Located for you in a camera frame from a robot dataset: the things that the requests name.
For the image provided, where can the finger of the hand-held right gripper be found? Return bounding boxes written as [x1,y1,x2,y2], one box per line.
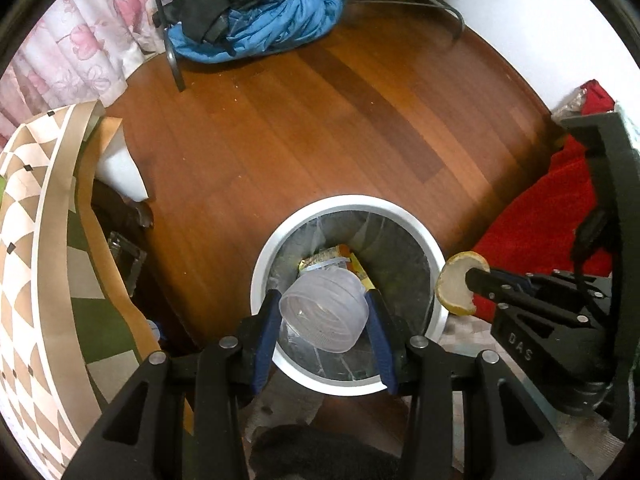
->
[465,267,611,311]
[492,297,608,333]

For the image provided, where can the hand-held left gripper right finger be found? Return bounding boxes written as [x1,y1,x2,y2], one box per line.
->
[364,290,593,480]

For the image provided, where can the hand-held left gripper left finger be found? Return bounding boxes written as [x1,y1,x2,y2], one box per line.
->
[62,289,283,480]

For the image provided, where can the lemon slice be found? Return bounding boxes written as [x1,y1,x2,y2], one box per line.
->
[435,251,492,317]

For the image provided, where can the clear plastic cup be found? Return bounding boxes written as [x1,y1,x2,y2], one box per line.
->
[278,266,371,353]

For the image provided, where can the yellow box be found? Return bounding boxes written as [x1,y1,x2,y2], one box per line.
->
[350,252,378,293]

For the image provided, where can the orange snack packet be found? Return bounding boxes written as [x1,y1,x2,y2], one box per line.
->
[298,244,353,276]

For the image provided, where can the white round trash bin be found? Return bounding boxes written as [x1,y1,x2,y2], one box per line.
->
[250,194,448,395]

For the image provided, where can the beige floor mat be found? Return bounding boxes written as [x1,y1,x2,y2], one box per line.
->
[245,317,631,480]

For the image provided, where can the clear bin liner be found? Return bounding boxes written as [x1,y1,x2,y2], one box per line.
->
[265,210,433,381]

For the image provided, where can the red blanket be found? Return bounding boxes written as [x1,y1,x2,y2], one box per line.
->
[472,80,616,321]

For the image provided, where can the person's right leg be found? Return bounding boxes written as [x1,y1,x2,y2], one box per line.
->
[249,425,407,480]

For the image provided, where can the white pillow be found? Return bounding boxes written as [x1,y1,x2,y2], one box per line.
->
[612,102,640,153]

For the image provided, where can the clear plastic container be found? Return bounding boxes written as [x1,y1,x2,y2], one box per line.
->
[107,232,148,297]

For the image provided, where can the clear plastic bag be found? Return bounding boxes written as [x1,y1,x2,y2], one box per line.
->
[552,87,591,122]

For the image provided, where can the checkered tablecloth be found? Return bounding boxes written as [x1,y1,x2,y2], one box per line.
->
[0,100,168,480]

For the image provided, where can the blue clothing pile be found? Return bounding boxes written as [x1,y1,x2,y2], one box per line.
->
[167,0,343,63]

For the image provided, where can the black clothing pile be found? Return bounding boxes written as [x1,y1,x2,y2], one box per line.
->
[170,0,301,43]

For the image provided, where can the pink floral curtain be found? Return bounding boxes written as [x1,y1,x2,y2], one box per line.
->
[0,0,168,136]

